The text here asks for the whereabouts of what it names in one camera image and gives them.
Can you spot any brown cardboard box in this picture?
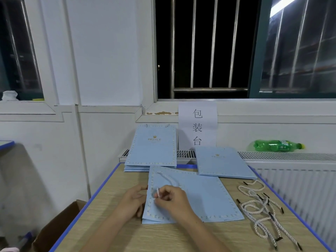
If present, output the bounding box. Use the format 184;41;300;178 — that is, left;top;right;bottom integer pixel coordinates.
31;200;87;252

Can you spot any white paper sign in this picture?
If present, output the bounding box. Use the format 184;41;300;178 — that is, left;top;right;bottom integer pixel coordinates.
178;102;219;150

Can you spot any stack of blue paper bags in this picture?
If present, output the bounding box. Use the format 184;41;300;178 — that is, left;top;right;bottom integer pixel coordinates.
196;147;258;180

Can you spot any grey metal desk blue edge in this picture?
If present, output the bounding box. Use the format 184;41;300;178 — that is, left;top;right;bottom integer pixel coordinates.
0;140;15;152

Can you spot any pile of white twisted ropes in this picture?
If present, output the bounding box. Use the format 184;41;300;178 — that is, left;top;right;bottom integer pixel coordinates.
236;179;303;251

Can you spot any green plastic bottle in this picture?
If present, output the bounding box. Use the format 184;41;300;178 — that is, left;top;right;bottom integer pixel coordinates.
254;139;305;153

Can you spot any person's right forearm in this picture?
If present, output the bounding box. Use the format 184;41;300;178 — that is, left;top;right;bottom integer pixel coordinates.
178;213;232;252

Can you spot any stack of finished blue bags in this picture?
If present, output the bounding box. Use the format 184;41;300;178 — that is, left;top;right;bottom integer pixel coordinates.
125;165;177;169

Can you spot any white radiator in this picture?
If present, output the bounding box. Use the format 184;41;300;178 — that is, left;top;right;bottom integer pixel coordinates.
120;148;336;246

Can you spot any metal window grille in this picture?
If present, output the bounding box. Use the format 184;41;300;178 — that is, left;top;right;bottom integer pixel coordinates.
155;0;259;100

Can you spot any person's right hand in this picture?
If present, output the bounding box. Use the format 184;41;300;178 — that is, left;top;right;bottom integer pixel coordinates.
152;185;201;224

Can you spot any person's left hand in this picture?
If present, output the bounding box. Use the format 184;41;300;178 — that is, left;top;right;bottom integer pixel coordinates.
117;184;149;221

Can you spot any teal framed sliding window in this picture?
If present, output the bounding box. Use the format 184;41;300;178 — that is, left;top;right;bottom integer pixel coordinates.
249;0;336;100

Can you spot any white framed window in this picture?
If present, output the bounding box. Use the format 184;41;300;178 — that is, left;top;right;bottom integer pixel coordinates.
0;0;65;123

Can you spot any blue-edged wooden desk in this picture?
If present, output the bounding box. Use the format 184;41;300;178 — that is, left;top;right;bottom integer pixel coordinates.
50;164;334;252

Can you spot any small white container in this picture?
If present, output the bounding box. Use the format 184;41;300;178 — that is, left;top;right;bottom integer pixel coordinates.
1;91;20;102

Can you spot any person's left forearm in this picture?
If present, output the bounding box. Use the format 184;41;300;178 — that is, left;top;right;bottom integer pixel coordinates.
81;212;138;252

